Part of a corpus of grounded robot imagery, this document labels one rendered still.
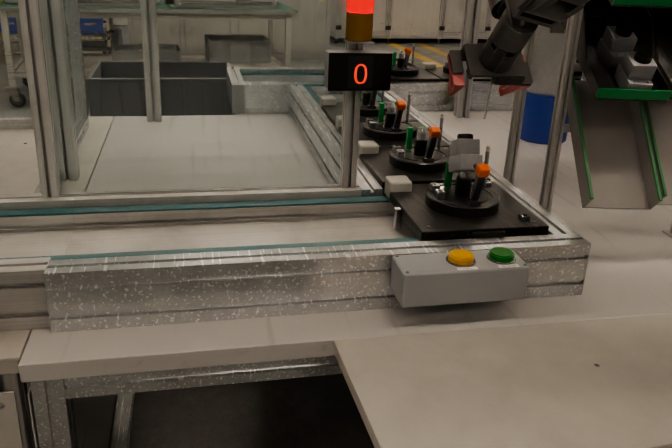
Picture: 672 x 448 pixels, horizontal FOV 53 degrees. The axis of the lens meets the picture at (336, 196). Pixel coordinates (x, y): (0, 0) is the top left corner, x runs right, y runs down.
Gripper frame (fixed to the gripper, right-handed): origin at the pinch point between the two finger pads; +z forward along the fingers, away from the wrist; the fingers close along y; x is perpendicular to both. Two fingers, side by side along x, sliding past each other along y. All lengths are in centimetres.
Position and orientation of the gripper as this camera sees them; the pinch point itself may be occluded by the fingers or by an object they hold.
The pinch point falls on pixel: (476, 90)
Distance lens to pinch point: 126.3
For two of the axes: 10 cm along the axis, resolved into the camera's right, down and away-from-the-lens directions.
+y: -9.8, 0.2, -1.9
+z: -1.7, 4.3, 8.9
